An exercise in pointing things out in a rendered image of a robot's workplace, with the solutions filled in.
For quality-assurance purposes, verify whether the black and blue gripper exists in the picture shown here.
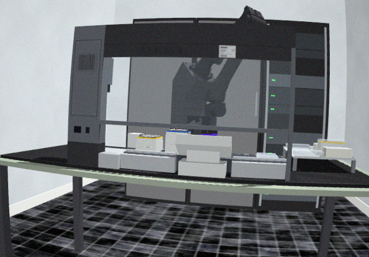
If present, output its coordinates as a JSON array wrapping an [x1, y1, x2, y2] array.
[[201, 130, 217, 136]]

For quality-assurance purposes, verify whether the white ready panel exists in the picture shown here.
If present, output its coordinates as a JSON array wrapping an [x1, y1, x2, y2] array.
[[127, 133, 143, 149]]

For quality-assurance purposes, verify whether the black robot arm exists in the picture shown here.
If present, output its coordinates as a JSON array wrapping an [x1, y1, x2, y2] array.
[[234, 5, 266, 25]]

